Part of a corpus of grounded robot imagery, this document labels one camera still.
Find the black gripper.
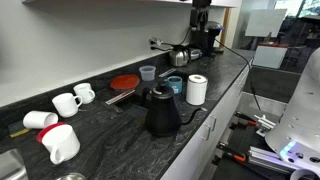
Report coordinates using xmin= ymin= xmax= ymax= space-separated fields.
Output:
xmin=189 ymin=0 xmax=213 ymax=32

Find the white jar with tan handle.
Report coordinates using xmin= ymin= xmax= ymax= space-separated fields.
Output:
xmin=185 ymin=73 xmax=209 ymax=106

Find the stainless steel kettle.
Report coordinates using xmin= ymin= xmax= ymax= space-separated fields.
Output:
xmin=168 ymin=44 xmax=190 ymax=68

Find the black gooseneck kettle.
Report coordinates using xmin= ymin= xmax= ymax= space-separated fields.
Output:
xmin=141 ymin=79 xmax=208 ymax=138

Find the black coffee machine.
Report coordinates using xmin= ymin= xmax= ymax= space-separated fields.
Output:
xmin=196 ymin=20 xmax=225 ymax=57

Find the small steel appliance base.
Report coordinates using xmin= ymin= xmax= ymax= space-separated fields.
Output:
xmin=188 ymin=47 xmax=203 ymax=61

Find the short wrapped chopstick packet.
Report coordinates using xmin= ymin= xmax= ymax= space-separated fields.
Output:
xmin=158 ymin=67 xmax=177 ymax=78

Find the white board panel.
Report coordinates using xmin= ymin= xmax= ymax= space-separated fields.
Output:
xmin=244 ymin=8 xmax=288 ymax=38

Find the blue metal mug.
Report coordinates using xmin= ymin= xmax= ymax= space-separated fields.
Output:
xmin=165 ymin=75 xmax=184 ymax=97

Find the clear plastic cup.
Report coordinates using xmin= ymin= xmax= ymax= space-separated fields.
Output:
xmin=138 ymin=65 xmax=157 ymax=82

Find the white box with red top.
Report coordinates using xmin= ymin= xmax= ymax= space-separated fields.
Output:
xmin=252 ymin=42 xmax=290 ymax=70

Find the orange black clamp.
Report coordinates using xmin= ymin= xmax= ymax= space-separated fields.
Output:
xmin=215 ymin=142 xmax=248 ymax=165
xmin=233 ymin=110 xmax=258 ymax=128

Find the long wrapped chopstick packet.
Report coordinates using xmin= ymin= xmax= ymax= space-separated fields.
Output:
xmin=105 ymin=88 xmax=137 ymax=106

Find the black perforated robot table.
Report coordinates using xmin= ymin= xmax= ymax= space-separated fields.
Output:
xmin=211 ymin=109 xmax=294 ymax=180

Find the white base cabinet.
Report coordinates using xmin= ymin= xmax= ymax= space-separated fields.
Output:
xmin=159 ymin=61 xmax=252 ymax=180

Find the small white mug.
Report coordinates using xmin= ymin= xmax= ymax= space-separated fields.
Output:
xmin=72 ymin=82 xmax=96 ymax=105

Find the long aluminium extrusion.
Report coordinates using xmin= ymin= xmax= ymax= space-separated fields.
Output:
xmin=247 ymin=145 xmax=294 ymax=175

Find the medium white mug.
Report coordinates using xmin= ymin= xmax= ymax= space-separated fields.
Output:
xmin=51 ymin=92 xmax=83 ymax=118

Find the large white mug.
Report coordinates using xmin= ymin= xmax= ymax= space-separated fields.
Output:
xmin=41 ymin=124 xmax=81 ymax=166

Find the round metal bowl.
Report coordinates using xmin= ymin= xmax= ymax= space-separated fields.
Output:
xmin=54 ymin=172 xmax=87 ymax=180

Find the green yellow sponge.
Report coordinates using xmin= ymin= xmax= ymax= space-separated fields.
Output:
xmin=7 ymin=120 xmax=30 ymax=139

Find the steel sink basin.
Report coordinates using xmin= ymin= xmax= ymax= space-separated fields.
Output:
xmin=0 ymin=148 xmax=29 ymax=180

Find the black kettle cord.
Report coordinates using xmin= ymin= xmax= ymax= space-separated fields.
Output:
xmin=151 ymin=26 xmax=193 ymax=53

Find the wooden post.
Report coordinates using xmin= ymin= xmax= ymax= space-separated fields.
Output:
xmin=219 ymin=7 xmax=232 ymax=51

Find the white wall outlet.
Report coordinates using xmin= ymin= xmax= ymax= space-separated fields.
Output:
xmin=148 ymin=36 xmax=164 ymax=53

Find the white wall shelf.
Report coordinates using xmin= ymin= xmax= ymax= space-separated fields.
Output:
xmin=21 ymin=0 xmax=243 ymax=9

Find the long black power cable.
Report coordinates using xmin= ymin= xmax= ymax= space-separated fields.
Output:
xmin=214 ymin=38 xmax=263 ymax=111

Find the silver cabinet handle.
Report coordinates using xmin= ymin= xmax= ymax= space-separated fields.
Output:
xmin=209 ymin=114 xmax=218 ymax=132
xmin=201 ymin=123 xmax=212 ymax=142

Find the small aluminium bracket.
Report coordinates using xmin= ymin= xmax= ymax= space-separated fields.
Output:
xmin=253 ymin=114 xmax=277 ymax=138

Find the white handleless cup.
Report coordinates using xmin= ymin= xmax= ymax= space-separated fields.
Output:
xmin=22 ymin=110 xmax=59 ymax=130

